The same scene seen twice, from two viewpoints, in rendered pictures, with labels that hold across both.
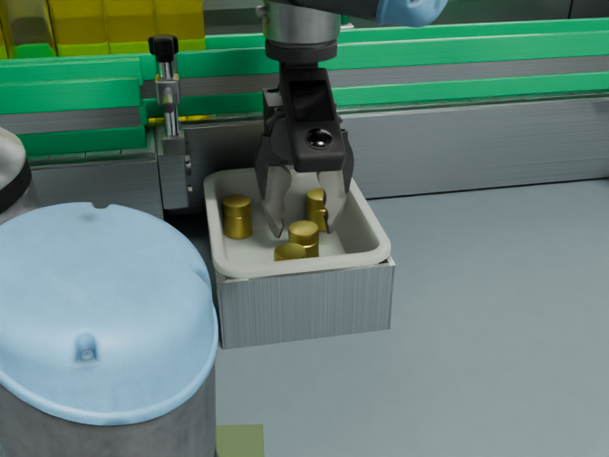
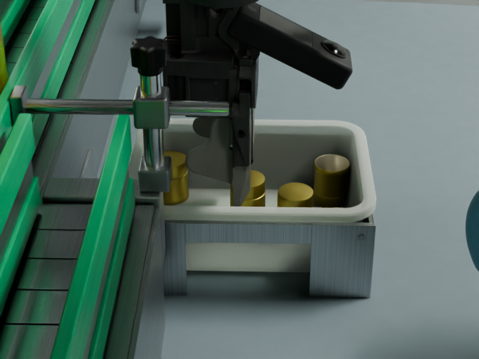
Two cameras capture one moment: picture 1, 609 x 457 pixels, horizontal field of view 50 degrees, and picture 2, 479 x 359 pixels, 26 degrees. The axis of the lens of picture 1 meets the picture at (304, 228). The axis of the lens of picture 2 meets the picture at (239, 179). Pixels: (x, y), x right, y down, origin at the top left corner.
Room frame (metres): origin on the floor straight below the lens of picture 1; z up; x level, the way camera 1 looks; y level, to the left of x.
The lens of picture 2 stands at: (0.45, 0.83, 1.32)
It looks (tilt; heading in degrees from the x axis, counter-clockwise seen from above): 31 degrees down; 282
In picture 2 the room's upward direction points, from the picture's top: straight up
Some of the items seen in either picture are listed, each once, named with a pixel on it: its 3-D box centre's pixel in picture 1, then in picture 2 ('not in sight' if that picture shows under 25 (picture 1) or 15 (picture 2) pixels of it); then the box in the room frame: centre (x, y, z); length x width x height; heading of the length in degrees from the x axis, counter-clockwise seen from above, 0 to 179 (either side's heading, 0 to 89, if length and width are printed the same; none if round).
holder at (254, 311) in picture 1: (285, 237); (221, 209); (0.64, 0.02, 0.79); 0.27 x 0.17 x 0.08; 11
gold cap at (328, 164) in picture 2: not in sight; (331, 181); (0.55, -0.04, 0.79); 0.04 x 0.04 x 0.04
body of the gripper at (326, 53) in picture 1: (300, 97); (214, 43); (0.65, 0.00, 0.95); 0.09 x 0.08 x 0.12; 9
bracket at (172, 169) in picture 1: (175, 164); (106, 221); (0.71, 0.15, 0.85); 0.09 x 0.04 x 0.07; 11
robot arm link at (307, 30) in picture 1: (298, 19); not in sight; (0.64, 0.01, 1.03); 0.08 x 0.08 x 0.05
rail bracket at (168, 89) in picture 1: (169, 89); (121, 115); (0.69, 0.15, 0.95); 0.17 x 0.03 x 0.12; 11
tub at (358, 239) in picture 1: (289, 242); (249, 201); (0.62, 0.02, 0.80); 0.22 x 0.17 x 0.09; 11
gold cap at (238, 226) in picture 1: (237, 216); not in sight; (0.69, 0.08, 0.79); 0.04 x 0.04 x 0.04
